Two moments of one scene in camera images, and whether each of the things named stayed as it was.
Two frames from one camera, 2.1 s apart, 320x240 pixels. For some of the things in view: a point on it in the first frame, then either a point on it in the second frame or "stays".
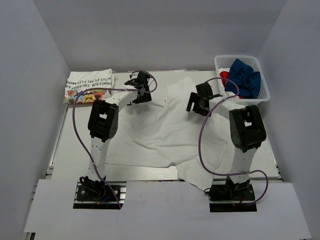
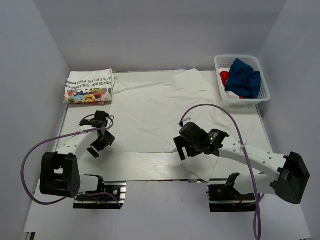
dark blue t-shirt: x=247 y=80 stays
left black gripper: x=145 y=98 → x=108 y=140
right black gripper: x=195 y=98 → x=181 y=143
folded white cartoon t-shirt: x=79 y=81 stays
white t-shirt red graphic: x=224 y=72 stays
